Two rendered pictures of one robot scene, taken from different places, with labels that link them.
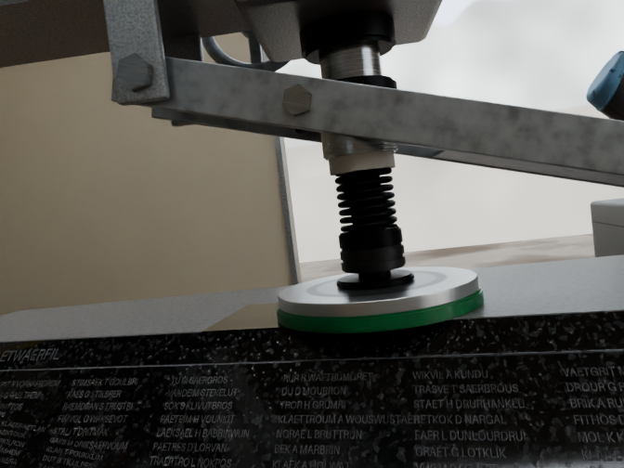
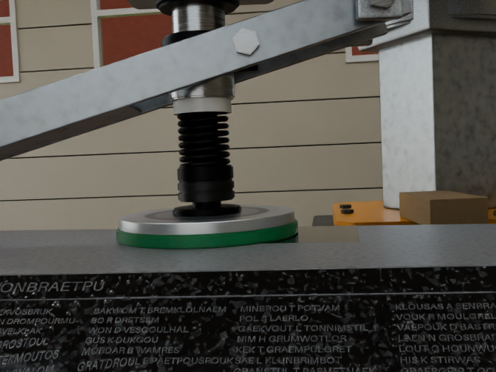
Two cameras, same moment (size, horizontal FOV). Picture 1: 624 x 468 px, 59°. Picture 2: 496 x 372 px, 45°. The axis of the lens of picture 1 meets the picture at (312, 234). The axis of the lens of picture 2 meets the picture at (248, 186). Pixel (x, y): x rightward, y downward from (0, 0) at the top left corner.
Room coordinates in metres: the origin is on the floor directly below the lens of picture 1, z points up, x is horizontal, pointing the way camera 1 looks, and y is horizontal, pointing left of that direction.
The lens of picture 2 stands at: (1.32, -0.07, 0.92)
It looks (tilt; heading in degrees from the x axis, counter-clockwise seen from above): 3 degrees down; 175
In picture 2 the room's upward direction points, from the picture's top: 2 degrees counter-clockwise
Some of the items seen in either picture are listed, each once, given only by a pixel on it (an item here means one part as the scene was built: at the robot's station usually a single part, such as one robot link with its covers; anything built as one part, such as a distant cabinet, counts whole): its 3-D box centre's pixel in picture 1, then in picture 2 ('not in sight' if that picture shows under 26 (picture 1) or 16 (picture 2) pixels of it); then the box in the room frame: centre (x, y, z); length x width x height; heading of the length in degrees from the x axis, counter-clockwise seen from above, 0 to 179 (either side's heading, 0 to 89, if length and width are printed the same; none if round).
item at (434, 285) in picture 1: (376, 288); (207, 218); (0.59, -0.06, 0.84); 0.21 x 0.21 x 0.01
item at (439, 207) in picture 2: not in sight; (439, 207); (0.24, 0.38, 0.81); 0.20 x 0.10 x 0.05; 176
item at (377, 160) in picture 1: (360, 154); (201, 99); (0.59, -0.06, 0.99); 0.07 x 0.07 x 0.04
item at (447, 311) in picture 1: (376, 292); (207, 221); (0.59, -0.06, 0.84); 0.22 x 0.22 x 0.04
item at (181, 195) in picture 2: (372, 263); (206, 195); (0.59, -0.06, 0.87); 0.07 x 0.07 x 0.01
